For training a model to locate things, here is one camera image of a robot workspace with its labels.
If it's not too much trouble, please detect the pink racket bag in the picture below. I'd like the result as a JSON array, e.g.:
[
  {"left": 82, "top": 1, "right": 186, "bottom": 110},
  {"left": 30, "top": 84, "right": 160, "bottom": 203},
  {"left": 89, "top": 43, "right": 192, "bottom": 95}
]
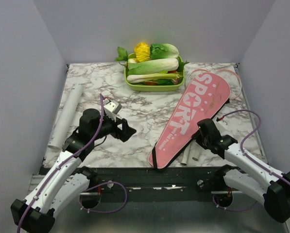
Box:
[{"left": 148, "top": 72, "right": 231, "bottom": 169}]

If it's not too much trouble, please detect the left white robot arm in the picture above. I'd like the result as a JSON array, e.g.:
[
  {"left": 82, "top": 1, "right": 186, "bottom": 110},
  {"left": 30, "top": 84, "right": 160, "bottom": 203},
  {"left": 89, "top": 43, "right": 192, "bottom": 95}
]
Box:
[{"left": 11, "top": 109, "right": 136, "bottom": 233}]

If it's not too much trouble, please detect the white shuttlecock tube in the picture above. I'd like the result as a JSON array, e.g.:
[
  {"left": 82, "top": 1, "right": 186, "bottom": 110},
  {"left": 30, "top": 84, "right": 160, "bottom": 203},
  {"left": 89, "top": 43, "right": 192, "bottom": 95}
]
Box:
[{"left": 48, "top": 84, "right": 84, "bottom": 151}]

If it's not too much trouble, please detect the white green napa cabbage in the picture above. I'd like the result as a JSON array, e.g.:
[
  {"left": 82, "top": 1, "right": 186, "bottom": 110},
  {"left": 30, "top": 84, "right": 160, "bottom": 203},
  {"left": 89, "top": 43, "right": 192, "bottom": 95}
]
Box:
[{"left": 127, "top": 58, "right": 179, "bottom": 75}]

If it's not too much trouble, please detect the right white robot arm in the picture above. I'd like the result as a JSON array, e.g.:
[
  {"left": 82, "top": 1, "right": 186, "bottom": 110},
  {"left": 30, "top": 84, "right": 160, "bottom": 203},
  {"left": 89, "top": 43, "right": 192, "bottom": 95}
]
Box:
[{"left": 196, "top": 119, "right": 290, "bottom": 223}]

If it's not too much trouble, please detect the dark green lettuce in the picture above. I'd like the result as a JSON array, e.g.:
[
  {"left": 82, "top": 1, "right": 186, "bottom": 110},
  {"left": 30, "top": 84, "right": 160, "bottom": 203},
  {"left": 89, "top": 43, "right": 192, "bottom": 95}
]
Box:
[{"left": 150, "top": 44, "right": 179, "bottom": 60}]

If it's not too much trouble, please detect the white green celery stalk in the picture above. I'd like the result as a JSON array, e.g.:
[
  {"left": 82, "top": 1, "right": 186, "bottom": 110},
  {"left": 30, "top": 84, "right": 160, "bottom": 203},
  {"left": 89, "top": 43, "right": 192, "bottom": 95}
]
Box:
[{"left": 126, "top": 73, "right": 183, "bottom": 84}]

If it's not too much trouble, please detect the yellow leafy vegetable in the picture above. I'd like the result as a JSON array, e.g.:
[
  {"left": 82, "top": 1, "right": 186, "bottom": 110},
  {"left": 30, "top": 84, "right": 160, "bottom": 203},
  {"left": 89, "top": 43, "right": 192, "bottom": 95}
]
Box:
[{"left": 134, "top": 42, "right": 151, "bottom": 62}]

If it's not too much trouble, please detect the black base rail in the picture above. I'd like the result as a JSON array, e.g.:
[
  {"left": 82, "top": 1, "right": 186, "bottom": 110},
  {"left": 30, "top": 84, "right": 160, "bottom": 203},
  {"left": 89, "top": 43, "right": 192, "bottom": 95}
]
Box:
[{"left": 81, "top": 166, "right": 262, "bottom": 203}]

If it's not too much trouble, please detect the purple cable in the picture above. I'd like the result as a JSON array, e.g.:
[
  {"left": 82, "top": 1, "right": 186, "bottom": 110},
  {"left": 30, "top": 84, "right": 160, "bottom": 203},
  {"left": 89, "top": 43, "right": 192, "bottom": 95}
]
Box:
[
  {"left": 212, "top": 109, "right": 290, "bottom": 215},
  {"left": 16, "top": 93, "right": 128, "bottom": 233}
]

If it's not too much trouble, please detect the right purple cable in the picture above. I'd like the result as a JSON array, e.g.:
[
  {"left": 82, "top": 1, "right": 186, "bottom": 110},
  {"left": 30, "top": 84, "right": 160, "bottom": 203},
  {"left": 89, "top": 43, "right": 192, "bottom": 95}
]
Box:
[{"left": 212, "top": 109, "right": 290, "bottom": 215}]

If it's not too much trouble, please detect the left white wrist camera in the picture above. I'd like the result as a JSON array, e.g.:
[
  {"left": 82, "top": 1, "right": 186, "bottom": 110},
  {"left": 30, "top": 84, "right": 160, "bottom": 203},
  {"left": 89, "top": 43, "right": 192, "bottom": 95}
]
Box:
[{"left": 103, "top": 99, "right": 122, "bottom": 121}]

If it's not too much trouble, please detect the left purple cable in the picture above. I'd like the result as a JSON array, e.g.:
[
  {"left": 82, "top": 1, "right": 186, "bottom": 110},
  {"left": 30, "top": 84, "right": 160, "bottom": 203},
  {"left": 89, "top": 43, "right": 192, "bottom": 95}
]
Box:
[{"left": 16, "top": 93, "right": 128, "bottom": 233}]

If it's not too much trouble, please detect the green vegetable basket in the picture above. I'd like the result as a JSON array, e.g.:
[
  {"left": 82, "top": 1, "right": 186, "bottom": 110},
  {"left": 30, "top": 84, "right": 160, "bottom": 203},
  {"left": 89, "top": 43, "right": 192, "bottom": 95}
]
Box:
[{"left": 124, "top": 53, "right": 188, "bottom": 92}]

